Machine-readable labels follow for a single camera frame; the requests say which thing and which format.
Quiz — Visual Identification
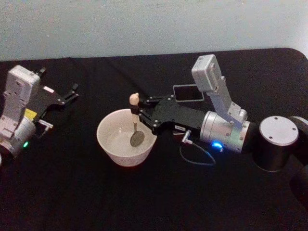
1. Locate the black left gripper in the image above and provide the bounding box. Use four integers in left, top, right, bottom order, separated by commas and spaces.
25, 67, 80, 124

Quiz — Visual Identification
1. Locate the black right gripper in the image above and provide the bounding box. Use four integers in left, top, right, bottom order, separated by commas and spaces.
137, 94, 208, 140

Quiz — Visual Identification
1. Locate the spoon with wooden handle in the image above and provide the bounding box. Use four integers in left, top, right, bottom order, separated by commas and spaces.
128, 92, 146, 148

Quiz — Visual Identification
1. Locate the small rectangular clear case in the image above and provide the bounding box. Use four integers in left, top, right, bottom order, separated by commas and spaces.
172, 84, 205, 103

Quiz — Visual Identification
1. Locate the white round bowl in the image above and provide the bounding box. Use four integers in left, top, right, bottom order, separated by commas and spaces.
96, 108, 158, 168

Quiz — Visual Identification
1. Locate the black table cloth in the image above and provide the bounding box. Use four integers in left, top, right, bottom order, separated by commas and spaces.
0, 47, 308, 231

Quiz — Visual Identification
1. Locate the right gripper's thin dark cable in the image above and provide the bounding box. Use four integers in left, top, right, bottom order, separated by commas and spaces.
179, 129, 217, 167

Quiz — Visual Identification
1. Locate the pale wall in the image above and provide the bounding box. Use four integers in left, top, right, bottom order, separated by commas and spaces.
0, 0, 308, 62

